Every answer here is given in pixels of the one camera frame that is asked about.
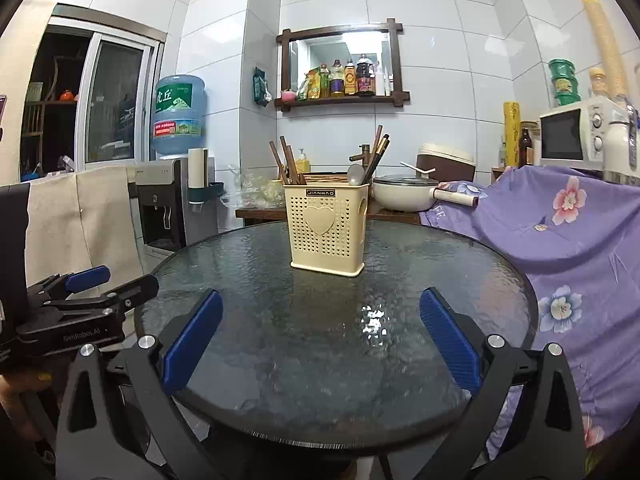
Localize brown and white rice cooker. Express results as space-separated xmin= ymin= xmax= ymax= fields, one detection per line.
xmin=416 ymin=142 xmax=476 ymax=183

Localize clear plastic bags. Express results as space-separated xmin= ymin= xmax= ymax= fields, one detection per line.
xmin=222 ymin=164 xmax=286 ymax=211

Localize purple floral cloth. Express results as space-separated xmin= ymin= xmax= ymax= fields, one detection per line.
xmin=419 ymin=164 xmax=640 ymax=461

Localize brown wooden chopstick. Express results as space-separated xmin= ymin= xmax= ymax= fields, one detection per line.
xmin=366 ymin=125 xmax=384 ymax=168
xmin=286 ymin=145 xmax=307 ymax=186
xmin=268 ymin=141 xmax=291 ymax=186
xmin=279 ymin=135 xmax=301 ymax=186

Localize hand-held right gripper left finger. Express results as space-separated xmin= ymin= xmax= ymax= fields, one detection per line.
xmin=55 ymin=288 xmax=224 ymax=480

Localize sliding glass door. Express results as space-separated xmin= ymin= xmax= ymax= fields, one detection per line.
xmin=20 ymin=4 xmax=167 ymax=181

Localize green hanging packet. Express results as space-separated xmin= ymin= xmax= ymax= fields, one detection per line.
xmin=252 ymin=66 xmax=274 ymax=108

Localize yellow roll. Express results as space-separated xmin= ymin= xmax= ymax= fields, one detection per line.
xmin=502 ymin=101 xmax=522 ymax=167

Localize white paper cup dispenser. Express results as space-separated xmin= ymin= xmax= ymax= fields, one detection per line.
xmin=187 ymin=147 xmax=226 ymax=206

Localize person's left hand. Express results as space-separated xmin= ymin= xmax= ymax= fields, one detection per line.
xmin=0 ymin=370 xmax=63 ymax=446

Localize large dark sauce bottle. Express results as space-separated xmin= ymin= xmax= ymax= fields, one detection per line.
xmin=356 ymin=54 xmax=376 ymax=97

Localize beige plastic utensil holder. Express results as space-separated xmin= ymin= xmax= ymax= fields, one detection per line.
xmin=282 ymin=182 xmax=371 ymax=277

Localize white pan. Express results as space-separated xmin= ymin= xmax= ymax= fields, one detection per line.
xmin=372 ymin=180 xmax=479 ymax=212

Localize grey water dispenser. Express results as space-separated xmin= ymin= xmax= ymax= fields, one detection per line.
xmin=135 ymin=157 xmax=218 ymax=253

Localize black chopstick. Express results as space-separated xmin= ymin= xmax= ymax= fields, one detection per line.
xmin=361 ymin=140 xmax=387 ymax=185
xmin=369 ymin=133 xmax=391 ymax=173

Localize long sleeve of paper cups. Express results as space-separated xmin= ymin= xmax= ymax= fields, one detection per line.
xmin=575 ymin=0 xmax=632 ymax=107

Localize glass pan lid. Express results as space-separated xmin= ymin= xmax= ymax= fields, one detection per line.
xmin=372 ymin=174 xmax=440 ymax=187

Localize white plastic jug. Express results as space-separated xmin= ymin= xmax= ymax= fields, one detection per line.
xmin=602 ymin=107 xmax=635 ymax=175

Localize dark wooden side table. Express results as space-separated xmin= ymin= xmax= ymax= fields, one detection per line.
xmin=235 ymin=205 xmax=423 ymax=233

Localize stack of green tubs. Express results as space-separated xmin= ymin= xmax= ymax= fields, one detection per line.
xmin=548 ymin=58 xmax=577 ymax=107

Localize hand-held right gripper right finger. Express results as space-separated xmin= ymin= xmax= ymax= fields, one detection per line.
xmin=419 ymin=287 xmax=587 ymax=480

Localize yellow food packet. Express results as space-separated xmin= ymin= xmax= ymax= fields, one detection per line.
xmin=299 ymin=70 xmax=322 ymax=100

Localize white microwave oven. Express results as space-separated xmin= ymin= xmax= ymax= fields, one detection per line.
xmin=539 ymin=97 xmax=631 ymax=171

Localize dark wooden framed wall shelf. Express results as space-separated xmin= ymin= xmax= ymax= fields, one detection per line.
xmin=276 ymin=18 xmax=411 ymax=112

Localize blue water jug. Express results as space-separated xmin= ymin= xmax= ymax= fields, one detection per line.
xmin=151 ymin=74 xmax=207 ymax=158

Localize beige cloth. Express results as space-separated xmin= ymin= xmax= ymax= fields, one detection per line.
xmin=22 ymin=166 xmax=146 ymax=286

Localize yellow capped oil bottle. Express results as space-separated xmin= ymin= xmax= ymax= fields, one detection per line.
xmin=588 ymin=67 xmax=609 ymax=102

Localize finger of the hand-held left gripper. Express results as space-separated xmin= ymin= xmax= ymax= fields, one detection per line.
xmin=50 ymin=274 xmax=160 ymax=322
xmin=27 ymin=265 xmax=112 ymax=302

